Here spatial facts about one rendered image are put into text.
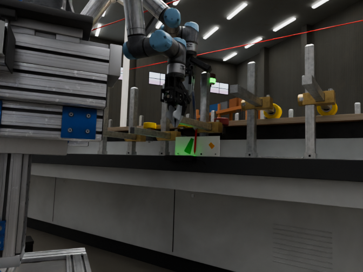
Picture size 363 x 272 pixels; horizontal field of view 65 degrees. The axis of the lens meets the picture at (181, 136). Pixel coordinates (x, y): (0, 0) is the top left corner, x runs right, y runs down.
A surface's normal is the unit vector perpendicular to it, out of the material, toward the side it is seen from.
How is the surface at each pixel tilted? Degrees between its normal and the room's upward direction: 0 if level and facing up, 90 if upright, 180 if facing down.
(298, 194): 90
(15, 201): 90
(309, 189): 90
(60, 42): 90
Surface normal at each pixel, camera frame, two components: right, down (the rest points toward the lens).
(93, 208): -0.55, -0.09
